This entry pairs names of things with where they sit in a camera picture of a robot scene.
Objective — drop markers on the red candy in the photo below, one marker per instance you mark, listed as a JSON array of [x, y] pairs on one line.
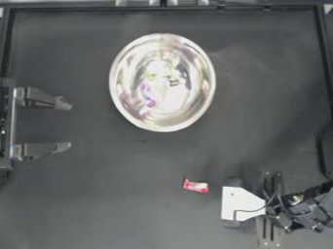
[[195, 186]]

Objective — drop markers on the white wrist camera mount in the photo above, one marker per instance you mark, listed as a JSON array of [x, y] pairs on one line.
[[238, 204]]

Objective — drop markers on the steel bowl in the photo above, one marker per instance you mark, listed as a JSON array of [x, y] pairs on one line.
[[186, 110]]

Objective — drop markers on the green candy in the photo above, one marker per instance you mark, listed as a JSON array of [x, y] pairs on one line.
[[151, 77]]

